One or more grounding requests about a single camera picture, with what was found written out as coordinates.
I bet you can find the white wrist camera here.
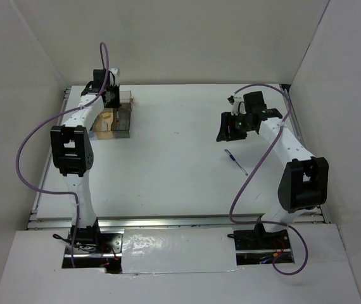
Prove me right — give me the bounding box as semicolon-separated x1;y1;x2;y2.
109;68;120;86
227;95;246;116

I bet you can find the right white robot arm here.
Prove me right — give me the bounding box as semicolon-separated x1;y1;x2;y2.
216;91;329;248

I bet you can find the clear compartment organizer box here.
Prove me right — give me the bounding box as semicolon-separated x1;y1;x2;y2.
90;91;134;140

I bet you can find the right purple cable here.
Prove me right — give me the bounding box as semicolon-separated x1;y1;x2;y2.
229;83;310;276

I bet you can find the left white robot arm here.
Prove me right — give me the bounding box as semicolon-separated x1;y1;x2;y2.
50;68;120;253

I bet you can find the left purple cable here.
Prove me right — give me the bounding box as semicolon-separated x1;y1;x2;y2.
15;42;110;269

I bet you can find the white foil cover sheet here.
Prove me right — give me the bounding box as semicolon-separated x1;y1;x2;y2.
122;228;237;274

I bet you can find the purple cable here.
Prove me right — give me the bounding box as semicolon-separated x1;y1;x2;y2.
229;83;310;276
15;42;110;269

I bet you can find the aluminium front rail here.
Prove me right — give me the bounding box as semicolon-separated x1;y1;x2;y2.
27;215;327;231

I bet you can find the blue ballpoint pen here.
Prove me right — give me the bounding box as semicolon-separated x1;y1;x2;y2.
224;149;248;176

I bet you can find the yellow eraser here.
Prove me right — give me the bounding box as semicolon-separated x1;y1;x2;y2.
102;112;111;120

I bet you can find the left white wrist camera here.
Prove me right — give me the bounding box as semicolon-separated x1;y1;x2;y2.
109;68;120;86

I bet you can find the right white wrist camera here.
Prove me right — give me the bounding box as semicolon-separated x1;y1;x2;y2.
227;95;246;116

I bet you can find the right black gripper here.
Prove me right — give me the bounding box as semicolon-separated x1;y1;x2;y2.
217;111;255;141

